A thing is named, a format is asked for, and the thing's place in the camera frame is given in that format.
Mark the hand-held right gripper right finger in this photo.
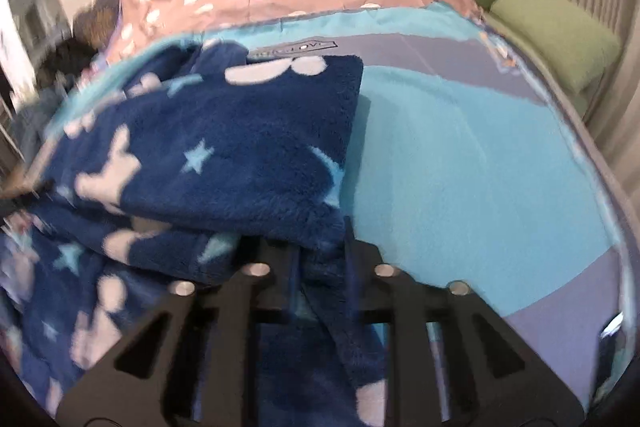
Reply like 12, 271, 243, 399
344, 216, 587, 427

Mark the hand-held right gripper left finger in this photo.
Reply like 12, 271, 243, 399
55, 239, 302, 427

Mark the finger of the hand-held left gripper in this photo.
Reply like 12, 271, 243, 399
0, 179, 57, 222

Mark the blue fleece star-print garment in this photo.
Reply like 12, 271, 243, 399
0, 41, 392, 427

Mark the light blue patterned mat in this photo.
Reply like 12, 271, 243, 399
20, 2, 632, 390

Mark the dark brown fuzzy cloth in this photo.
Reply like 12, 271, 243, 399
74, 0, 125, 54

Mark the rectangular green cushion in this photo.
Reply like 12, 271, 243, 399
487, 0, 622, 96

